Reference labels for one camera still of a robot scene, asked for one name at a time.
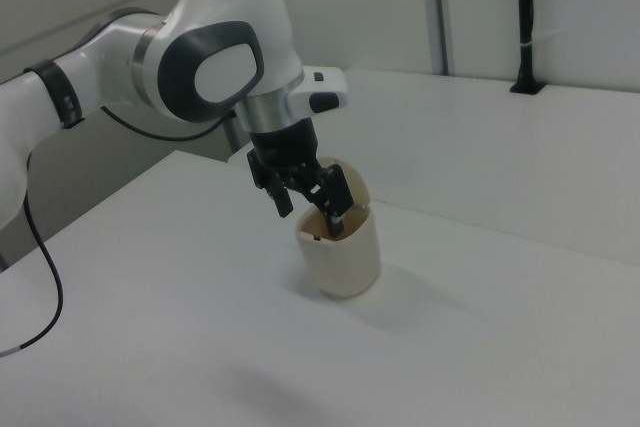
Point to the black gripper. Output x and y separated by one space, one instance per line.
285 147

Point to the small white lidded bin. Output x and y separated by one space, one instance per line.
345 267

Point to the grey partition post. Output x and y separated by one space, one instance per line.
441 12

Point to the black mount pole with clamp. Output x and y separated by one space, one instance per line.
525 22

